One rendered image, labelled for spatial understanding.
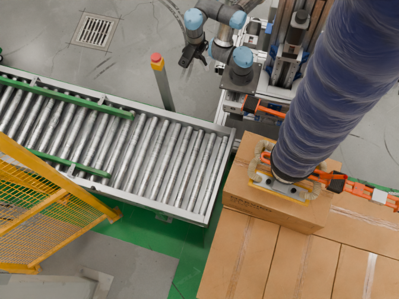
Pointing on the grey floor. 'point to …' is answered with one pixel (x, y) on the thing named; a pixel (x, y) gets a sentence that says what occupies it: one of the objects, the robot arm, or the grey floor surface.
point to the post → (158, 68)
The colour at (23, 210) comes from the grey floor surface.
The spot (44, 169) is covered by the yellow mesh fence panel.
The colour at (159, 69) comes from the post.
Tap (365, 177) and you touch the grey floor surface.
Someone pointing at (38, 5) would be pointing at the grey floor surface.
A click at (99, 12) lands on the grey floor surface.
